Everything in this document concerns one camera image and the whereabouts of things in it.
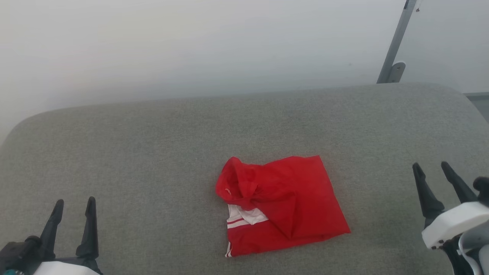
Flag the red and white shirt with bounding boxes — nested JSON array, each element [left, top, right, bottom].
[[215, 155, 351, 257]]

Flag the grey fabric sofa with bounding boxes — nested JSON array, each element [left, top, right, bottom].
[[0, 82, 489, 275]]

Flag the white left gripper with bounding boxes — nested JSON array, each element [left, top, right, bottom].
[[33, 196, 103, 275]]

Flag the grey metal post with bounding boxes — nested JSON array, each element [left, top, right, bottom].
[[376, 0, 419, 84]]

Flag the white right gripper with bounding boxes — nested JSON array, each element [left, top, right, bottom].
[[412, 161, 489, 251]]

